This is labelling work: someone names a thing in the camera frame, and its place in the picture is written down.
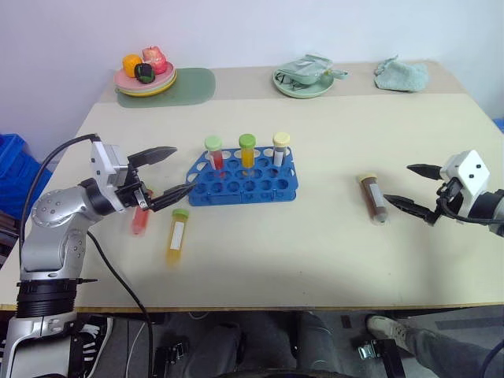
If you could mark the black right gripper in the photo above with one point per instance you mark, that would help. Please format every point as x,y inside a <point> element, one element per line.
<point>449,197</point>

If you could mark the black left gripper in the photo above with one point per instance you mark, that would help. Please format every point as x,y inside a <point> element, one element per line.
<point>134,195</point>

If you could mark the brown tube yellow cap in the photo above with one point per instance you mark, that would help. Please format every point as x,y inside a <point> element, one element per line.
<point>374,199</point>

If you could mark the orange tube green cap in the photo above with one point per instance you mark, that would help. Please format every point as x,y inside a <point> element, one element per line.
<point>247,141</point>
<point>175,252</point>

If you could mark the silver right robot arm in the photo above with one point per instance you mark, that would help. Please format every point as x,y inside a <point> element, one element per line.
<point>492,204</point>

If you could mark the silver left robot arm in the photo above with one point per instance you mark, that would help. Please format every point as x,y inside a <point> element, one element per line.
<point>51,208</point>

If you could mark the red tube green cap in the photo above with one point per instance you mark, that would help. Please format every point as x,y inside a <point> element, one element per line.
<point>139,222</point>
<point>214,142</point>

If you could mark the blue test tube rack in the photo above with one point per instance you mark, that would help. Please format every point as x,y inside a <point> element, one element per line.
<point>236,195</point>

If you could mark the white tube yellow cap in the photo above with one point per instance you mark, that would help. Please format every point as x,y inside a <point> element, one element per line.
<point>281,139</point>

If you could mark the yellow plate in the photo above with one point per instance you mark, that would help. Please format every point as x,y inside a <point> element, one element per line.
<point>162,91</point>

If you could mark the mint green stacked plate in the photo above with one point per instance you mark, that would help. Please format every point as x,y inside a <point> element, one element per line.
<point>132,91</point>

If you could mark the green placemat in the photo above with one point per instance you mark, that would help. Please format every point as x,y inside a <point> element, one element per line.
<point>193,86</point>

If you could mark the pink plate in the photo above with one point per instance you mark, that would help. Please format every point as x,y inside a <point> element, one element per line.
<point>127,80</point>

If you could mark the blue purple plastic object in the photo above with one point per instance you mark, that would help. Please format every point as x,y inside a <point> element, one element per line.
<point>500,127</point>

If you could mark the black green toy fruit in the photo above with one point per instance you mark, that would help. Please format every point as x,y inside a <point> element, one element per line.
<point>144,73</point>

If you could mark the teal towel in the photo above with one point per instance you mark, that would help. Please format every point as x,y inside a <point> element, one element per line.
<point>401,76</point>

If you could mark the red toy apple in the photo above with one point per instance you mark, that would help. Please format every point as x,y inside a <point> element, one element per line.
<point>154,59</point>

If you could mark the blue plastic crate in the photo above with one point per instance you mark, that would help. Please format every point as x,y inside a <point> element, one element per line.
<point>15,173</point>

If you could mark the light green plate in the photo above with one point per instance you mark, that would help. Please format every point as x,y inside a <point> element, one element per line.
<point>303,92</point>

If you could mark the small black floor strip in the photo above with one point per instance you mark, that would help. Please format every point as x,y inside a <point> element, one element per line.
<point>345,322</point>

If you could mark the grey trouser leg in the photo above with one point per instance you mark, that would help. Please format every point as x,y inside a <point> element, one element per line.
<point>441,350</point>

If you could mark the black white sneaker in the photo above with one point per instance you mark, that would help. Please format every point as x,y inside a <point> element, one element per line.
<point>92,338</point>

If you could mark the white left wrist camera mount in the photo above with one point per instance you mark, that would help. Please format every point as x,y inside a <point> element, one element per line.
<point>104,161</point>

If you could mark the black table foot with bracket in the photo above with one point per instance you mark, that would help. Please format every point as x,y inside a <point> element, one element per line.
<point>167,360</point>
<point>384,354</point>

